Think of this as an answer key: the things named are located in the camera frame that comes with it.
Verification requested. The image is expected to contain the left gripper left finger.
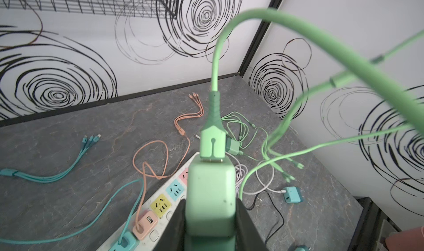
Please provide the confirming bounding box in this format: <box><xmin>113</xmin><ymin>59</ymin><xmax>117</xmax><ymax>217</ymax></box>
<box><xmin>153</xmin><ymin>199</ymin><xmax>186</xmax><ymax>251</ymax></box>

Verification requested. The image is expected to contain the teal charger plug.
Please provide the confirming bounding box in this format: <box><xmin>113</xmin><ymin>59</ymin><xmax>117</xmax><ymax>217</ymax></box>
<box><xmin>109</xmin><ymin>231</ymin><xmax>140</xmax><ymax>251</ymax></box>

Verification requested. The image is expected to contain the teal charger black cable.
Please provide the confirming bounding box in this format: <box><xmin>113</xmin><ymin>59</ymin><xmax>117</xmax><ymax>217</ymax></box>
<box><xmin>244</xmin><ymin>190</ymin><xmax>312</xmax><ymax>251</ymax></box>

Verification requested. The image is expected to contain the white multicolour power strip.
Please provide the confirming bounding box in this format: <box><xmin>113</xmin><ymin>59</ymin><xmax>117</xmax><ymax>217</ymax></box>
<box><xmin>95</xmin><ymin>152</ymin><xmax>201</xmax><ymax>251</ymax></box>

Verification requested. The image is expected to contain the pink charger cable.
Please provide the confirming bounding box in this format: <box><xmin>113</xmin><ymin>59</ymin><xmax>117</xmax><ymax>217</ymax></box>
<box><xmin>132</xmin><ymin>91</ymin><xmax>205</xmax><ymax>232</ymax></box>

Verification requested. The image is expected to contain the light green charger plug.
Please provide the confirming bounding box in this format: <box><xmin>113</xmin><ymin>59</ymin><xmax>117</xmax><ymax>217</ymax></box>
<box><xmin>184</xmin><ymin>155</ymin><xmax>236</xmax><ymax>251</ymax></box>

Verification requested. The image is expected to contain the small green charger plug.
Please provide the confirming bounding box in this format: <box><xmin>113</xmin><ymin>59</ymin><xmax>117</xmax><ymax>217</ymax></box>
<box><xmin>225</xmin><ymin>137</ymin><xmax>240</xmax><ymax>156</ymax></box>

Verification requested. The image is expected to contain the pink plastic cup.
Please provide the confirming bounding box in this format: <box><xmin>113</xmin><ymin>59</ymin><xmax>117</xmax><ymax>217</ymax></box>
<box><xmin>385</xmin><ymin>227</ymin><xmax>424</xmax><ymax>251</ymax></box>

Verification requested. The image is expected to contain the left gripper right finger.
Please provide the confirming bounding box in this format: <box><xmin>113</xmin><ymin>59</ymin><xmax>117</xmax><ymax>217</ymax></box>
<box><xmin>235</xmin><ymin>199</ymin><xmax>268</xmax><ymax>251</ymax></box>

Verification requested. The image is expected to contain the pink charger plug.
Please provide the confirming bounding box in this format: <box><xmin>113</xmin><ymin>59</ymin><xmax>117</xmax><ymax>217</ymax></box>
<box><xmin>132</xmin><ymin>210</ymin><xmax>159</xmax><ymax>241</ymax></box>

